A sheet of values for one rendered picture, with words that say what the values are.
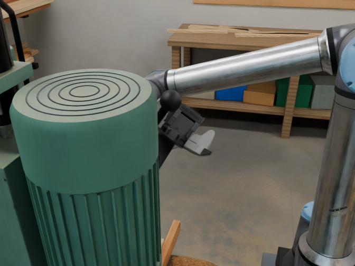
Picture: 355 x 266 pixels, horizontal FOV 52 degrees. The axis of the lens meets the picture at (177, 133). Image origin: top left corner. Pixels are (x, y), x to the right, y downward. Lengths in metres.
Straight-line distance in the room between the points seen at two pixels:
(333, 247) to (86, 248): 0.69
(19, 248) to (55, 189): 0.17
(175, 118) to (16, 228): 0.39
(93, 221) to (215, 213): 2.09
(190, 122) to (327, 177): 0.36
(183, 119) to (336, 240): 0.50
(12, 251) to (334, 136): 0.67
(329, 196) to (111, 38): 3.40
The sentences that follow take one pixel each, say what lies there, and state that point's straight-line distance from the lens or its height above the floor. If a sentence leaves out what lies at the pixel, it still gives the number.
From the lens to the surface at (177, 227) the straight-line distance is 1.06.
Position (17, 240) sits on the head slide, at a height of 1.29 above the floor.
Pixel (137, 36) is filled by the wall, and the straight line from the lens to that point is 3.96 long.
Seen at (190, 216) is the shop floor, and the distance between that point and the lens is 2.49.
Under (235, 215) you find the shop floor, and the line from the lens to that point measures 2.52.
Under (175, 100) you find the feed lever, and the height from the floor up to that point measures 1.45.
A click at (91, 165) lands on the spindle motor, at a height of 1.45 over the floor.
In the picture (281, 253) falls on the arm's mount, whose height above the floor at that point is 0.64.
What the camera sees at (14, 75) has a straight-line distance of 0.51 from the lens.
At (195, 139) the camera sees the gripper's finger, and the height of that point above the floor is 1.29.
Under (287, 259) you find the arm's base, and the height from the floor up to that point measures 0.69.
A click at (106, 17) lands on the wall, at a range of 4.03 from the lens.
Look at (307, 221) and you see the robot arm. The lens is 1.21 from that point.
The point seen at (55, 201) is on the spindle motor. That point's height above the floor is 1.40.
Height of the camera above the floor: 1.68
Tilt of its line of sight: 29 degrees down
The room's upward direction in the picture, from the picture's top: straight up
